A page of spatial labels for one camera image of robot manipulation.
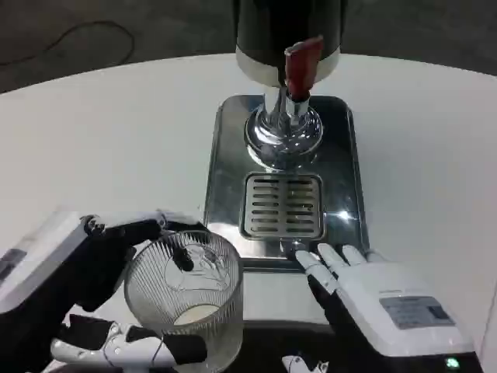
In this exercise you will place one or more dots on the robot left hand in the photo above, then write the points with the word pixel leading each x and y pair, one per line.
pixel 77 268

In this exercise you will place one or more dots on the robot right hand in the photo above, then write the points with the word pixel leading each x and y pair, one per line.
pixel 372 295

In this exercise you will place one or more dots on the clear ribbed glass cup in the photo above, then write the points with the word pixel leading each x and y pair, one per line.
pixel 209 311

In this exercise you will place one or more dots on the steel slotted drain grid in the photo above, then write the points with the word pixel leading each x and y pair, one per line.
pixel 282 206

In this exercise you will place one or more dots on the steel drip tray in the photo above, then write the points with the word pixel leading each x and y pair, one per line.
pixel 227 163

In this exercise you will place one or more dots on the red tap lever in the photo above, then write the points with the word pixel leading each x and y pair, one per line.
pixel 301 66

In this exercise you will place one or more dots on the black drink dispenser chrome stand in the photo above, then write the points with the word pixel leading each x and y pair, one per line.
pixel 264 35

